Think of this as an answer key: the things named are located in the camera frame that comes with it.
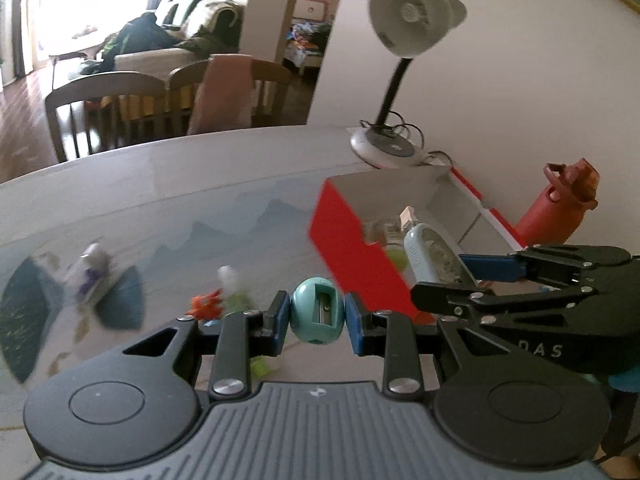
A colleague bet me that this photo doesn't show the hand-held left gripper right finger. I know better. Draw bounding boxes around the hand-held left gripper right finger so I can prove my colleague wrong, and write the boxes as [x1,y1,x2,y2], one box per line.
[344,292,468,402]

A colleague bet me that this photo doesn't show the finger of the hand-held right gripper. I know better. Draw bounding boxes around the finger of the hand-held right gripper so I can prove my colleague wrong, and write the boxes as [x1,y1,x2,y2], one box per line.
[458,244,632,288]
[410,281,601,328]

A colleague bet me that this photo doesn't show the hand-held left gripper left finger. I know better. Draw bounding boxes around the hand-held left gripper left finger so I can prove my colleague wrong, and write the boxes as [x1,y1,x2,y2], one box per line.
[122,291,291,401]

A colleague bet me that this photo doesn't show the teal round pencil sharpener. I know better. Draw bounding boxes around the teal round pencil sharpener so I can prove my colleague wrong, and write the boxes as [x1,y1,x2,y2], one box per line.
[291,276,347,346]

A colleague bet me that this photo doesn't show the light blue oval gadget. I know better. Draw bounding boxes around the light blue oval gadget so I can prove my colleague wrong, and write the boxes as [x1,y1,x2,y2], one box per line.
[398,206,474,287]

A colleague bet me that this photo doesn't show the orange toy keychain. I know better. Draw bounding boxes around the orange toy keychain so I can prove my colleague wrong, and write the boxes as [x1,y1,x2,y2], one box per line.
[177,288,224,321]

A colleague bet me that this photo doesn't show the red cardboard box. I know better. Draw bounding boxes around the red cardboard box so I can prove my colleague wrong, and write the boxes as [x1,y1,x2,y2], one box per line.
[308,165,529,327]

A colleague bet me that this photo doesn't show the green tube with white cap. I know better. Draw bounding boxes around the green tube with white cap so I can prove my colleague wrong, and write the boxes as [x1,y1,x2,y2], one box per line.
[216,265,275,381]

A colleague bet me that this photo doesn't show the teal cloth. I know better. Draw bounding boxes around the teal cloth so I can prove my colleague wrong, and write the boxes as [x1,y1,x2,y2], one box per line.
[607,372,640,392]

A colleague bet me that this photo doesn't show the red water bottle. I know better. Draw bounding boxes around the red water bottle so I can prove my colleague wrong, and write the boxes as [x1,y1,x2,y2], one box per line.
[515,158,600,249]

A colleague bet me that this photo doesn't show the small glass jar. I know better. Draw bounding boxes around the small glass jar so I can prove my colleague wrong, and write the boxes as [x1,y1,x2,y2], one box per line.
[364,217,406,249]

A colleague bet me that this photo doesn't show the mountain print table mat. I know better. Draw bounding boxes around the mountain print table mat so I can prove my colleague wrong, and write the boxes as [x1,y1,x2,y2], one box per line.
[0,180,421,441]

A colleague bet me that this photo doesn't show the pink towel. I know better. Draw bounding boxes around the pink towel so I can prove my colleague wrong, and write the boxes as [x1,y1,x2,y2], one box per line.
[187,53,254,136]

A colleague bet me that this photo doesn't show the wooden dining chair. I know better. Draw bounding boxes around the wooden dining chair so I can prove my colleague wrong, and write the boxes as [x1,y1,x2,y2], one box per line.
[167,57,294,139]
[44,71,169,163]

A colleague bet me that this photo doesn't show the grey desk lamp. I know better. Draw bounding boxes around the grey desk lamp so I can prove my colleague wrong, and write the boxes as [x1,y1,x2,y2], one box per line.
[348,0,469,169]

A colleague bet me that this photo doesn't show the cluttered bed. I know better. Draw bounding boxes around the cluttered bed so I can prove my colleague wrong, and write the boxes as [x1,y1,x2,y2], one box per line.
[282,0,334,79]

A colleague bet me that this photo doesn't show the beige sofa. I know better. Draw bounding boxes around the beige sofa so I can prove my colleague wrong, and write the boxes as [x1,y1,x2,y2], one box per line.
[112,0,247,77]

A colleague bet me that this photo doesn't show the dark clothing pile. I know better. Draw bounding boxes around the dark clothing pile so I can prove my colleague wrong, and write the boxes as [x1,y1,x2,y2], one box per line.
[102,12,187,62]

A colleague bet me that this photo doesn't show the white coffee table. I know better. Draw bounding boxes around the white coffee table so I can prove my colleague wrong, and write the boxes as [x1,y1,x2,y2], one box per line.
[47,24,117,69]

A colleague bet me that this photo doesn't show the black lamp cable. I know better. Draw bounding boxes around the black lamp cable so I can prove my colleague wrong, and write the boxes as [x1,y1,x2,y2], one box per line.
[359,110,454,167]

